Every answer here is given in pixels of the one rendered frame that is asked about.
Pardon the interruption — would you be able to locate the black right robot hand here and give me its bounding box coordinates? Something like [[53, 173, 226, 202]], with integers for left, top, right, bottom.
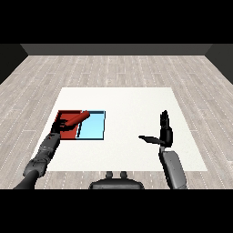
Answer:
[[138, 109, 174, 148]]

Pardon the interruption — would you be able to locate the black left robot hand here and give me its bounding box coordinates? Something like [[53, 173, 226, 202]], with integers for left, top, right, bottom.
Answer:
[[50, 118, 78, 137]]

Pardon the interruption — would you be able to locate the red can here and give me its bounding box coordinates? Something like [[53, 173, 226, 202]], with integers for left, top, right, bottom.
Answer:
[[64, 110, 91, 127]]

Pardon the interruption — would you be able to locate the red shallow open box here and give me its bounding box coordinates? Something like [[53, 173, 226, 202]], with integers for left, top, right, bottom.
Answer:
[[55, 109, 84, 141]]

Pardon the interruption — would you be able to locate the light blue shallow open box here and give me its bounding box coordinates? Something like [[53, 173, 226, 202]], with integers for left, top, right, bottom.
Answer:
[[75, 110, 106, 141]]

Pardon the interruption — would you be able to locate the dark grey robot body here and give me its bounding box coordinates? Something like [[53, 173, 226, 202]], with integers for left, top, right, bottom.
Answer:
[[88, 171, 146, 190]]

